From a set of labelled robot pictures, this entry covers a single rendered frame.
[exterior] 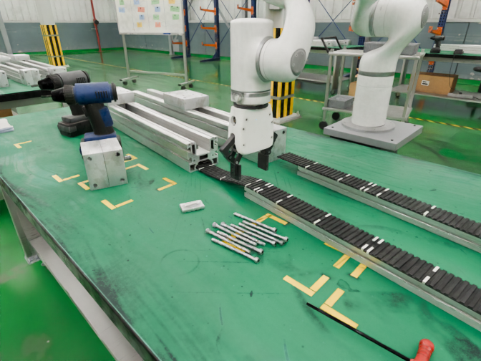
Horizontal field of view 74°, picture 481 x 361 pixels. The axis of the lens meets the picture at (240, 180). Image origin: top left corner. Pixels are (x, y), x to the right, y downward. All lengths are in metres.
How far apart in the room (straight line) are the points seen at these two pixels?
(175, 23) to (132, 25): 0.98
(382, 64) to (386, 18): 0.14
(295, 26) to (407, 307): 0.48
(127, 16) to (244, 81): 6.55
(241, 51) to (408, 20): 0.66
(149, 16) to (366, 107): 5.89
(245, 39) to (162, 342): 0.52
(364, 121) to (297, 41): 0.69
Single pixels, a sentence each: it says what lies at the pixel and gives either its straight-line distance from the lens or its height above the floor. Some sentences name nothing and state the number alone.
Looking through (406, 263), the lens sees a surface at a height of 0.81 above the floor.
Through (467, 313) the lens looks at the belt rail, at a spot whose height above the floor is 0.79.
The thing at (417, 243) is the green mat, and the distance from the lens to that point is 0.70.
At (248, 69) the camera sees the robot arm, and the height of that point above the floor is 1.07.
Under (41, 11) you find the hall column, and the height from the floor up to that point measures 1.43.
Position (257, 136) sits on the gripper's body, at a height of 0.93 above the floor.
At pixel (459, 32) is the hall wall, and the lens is 8.40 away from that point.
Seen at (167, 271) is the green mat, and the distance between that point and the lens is 0.57.
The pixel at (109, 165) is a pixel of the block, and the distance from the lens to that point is 0.86.
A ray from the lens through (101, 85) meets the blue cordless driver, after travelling 1.04.
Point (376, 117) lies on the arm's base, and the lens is 1.26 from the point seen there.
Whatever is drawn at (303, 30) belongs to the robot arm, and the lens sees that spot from 0.63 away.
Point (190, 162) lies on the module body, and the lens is 0.89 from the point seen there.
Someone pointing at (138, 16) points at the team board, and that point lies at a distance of 6.99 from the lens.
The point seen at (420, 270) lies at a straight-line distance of 0.58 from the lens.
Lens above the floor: 1.15
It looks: 26 degrees down
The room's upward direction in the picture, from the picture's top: straight up
